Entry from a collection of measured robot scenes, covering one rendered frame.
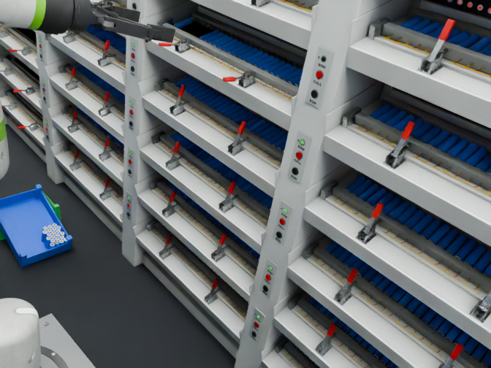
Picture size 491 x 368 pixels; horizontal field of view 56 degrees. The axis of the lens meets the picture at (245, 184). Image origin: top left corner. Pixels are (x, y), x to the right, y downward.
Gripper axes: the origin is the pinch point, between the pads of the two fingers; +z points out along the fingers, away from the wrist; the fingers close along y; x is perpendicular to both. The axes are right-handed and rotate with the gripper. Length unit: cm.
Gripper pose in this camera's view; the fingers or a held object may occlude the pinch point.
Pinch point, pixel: (150, 25)
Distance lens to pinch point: 112.1
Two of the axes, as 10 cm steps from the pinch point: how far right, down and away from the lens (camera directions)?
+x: 3.0, -8.7, -3.9
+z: 6.7, -1.0, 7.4
